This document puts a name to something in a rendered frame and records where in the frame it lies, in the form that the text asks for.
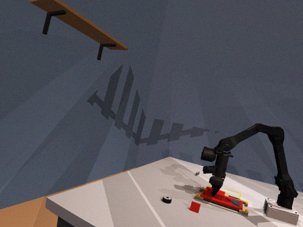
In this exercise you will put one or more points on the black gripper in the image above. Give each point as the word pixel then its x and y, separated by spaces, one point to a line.
pixel 217 180

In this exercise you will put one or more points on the small black tyre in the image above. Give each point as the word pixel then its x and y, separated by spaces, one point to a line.
pixel 166 199

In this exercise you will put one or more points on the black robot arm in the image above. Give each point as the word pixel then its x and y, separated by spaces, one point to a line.
pixel 276 136

